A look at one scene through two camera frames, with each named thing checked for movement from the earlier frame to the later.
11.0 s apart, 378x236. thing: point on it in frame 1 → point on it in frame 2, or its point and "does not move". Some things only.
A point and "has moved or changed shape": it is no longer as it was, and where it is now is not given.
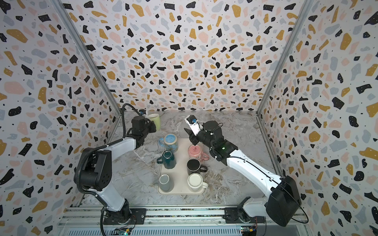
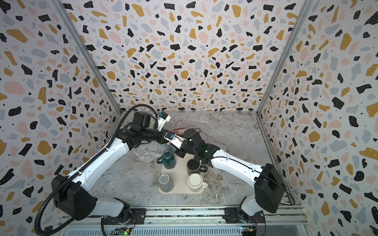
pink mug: x=196 y=152 has moved or changed shape
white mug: x=195 y=181 does not move
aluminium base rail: x=88 y=221 does not move
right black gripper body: x=195 y=138 → x=185 y=141
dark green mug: x=168 y=159 does not move
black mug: x=193 y=165 does not move
